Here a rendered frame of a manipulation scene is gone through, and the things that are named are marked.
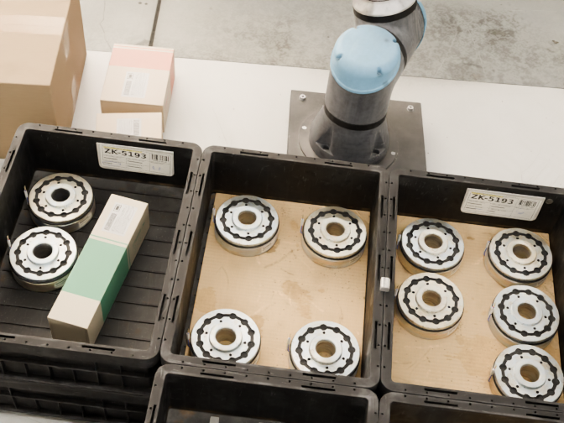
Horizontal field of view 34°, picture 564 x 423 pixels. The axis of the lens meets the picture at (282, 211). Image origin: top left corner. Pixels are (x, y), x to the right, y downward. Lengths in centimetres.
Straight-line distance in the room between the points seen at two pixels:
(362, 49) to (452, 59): 153
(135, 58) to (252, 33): 128
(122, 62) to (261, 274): 60
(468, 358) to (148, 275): 51
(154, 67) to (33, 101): 28
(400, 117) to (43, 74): 68
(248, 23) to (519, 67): 90
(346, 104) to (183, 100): 40
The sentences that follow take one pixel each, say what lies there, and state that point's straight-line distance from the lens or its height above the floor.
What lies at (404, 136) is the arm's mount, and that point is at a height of 74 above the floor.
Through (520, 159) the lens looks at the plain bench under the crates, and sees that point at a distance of 190.
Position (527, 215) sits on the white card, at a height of 87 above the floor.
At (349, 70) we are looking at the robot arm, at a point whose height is 96.
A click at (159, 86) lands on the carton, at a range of 182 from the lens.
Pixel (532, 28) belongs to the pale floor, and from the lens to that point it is 334.
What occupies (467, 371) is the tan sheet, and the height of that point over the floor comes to 83.
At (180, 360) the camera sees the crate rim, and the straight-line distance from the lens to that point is 127.
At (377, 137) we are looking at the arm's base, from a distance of 171.
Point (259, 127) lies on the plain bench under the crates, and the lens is 185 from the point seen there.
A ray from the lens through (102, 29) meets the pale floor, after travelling 314.
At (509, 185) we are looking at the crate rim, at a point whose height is 93.
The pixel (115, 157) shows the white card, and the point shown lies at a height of 89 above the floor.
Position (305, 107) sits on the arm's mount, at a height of 75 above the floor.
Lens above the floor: 204
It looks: 52 degrees down
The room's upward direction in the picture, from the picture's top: 6 degrees clockwise
